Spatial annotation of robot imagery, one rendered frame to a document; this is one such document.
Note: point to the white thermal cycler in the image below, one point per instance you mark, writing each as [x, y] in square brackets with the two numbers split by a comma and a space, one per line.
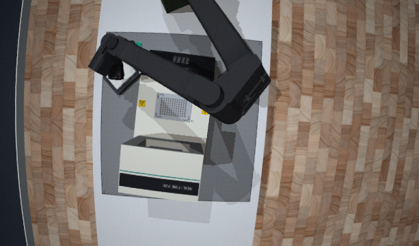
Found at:
[165, 119]

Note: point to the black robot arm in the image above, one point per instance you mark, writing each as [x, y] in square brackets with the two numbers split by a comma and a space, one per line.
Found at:
[227, 98]

